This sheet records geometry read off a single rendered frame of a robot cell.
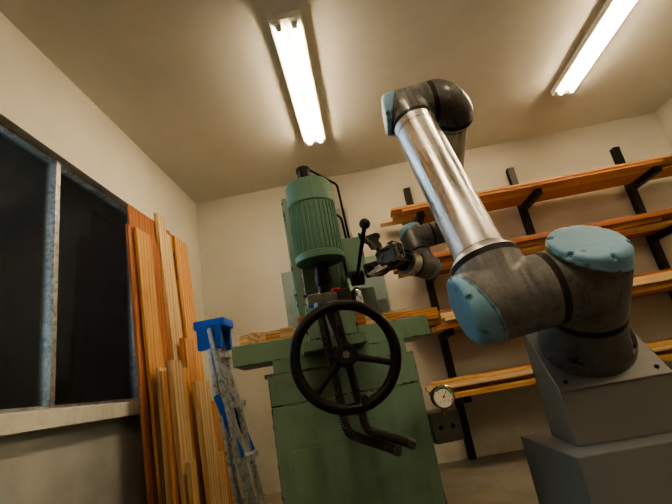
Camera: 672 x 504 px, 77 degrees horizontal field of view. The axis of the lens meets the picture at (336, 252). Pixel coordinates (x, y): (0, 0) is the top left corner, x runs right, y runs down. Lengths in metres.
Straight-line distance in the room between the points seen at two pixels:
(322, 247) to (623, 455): 0.96
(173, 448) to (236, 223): 2.29
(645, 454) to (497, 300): 0.36
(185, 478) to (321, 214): 1.74
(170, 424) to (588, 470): 2.17
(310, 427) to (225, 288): 2.95
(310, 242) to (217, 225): 2.93
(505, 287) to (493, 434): 3.14
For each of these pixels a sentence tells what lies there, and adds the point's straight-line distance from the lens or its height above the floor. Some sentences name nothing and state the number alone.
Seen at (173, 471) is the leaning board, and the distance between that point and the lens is 2.67.
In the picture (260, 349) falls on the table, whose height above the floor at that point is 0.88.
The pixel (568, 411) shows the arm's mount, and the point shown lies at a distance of 1.01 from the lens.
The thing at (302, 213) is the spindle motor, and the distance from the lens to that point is 1.49.
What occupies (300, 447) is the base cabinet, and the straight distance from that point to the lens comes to 1.29.
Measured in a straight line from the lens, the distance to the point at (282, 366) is 1.29.
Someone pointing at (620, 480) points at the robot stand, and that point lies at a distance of 0.96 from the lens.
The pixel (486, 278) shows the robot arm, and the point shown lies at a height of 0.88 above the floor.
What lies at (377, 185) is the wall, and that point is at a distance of 4.20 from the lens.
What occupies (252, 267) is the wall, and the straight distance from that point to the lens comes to 4.08.
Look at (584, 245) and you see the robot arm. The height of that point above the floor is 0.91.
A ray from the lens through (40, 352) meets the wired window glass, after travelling 2.44.
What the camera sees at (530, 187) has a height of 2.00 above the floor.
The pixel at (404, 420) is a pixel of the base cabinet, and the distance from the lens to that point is 1.31.
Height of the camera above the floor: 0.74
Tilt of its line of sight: 17 degrees up
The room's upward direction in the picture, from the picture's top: 10 degrees counter-clockwise
